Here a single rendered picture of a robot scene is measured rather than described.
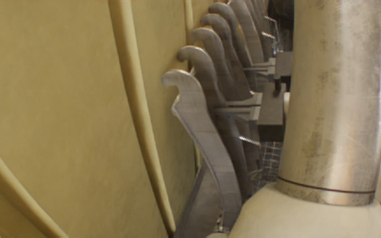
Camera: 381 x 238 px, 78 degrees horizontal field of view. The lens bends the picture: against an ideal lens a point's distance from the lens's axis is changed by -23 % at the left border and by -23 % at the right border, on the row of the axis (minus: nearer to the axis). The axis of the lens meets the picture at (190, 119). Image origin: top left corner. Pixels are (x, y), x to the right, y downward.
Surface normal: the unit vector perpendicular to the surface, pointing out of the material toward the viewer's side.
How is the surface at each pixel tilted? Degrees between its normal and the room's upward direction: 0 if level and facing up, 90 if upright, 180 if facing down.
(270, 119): 13
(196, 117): 90
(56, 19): 90
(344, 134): 44
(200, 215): 0
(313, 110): 55
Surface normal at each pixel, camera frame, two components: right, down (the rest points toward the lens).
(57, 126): 0.95, 0.17
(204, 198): -0.05, -0.72
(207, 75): -0.29, 0.68
